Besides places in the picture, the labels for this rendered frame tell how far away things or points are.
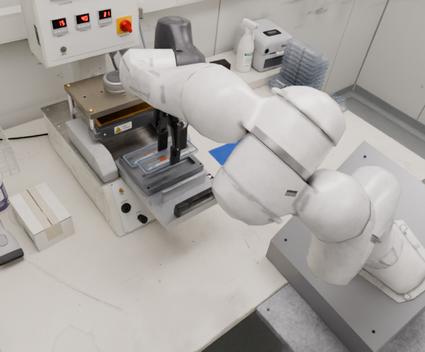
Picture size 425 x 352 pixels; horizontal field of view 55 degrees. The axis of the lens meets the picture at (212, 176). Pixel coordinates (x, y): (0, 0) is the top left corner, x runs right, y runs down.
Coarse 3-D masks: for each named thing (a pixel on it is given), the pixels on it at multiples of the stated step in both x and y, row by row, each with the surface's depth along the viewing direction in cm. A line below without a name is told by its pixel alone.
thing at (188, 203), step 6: (204, 192) 114; (210, 192) 114; (192, 198) 111; (198, 198) 112; (204, 198) 114; (180, 204) 110; (186, 204) 110; (192, 204) 111; (174, 210) 110; (180, 210) 109; (180, 216) 111
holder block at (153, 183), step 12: (120, 156) 122; (192, 156) 126; (132, 168) 119; (168, 168) 123; (180, 168) 124; (192, 168) 122; (144, 180) 116; (156, 180) 119; (168, 180) 117; (180, 180) 121; (144, 192) 116; (156, 192) 117
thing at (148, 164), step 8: (192, 144) 122; (160, 152) 118; (168, 152) 119; (184, 152) 120; (192, 152) 120; (144, 160) 115; (152, 160) 116; (160, 160) 116; (168, 160) 116; (144, 168) 113; (152, 168) 113
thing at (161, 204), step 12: (120, 168) 122; (204, 168) 126; (132, 180) 119; (192, 180) 117; (204, 180) 121; (168, 192) 113; (180, 192) 117; (192, 192) 118; (144, 204) 117; (156, 204) 114; (168, 204) 114; (204, 204) 116; (156, 216) 113; (168, 216) 111; (192, 216) 115; (168, 228) 111
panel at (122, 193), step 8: (112, 184) 124; (120, 184) 126; (112, 192) 125; (120, 192) 127; (128, 192) 128; (120, 200) 127; (128, 200) 129; (136, 200) 131; (120, 208) 128; (136, 208) 132; (144, 208) 134; (120, 216) 129; (128, 216) 131; (136, 216) 132; (152, 216) 136; (128, 224) 131; (136, 224) 133; (144, 224) 135; (128, 232) 132
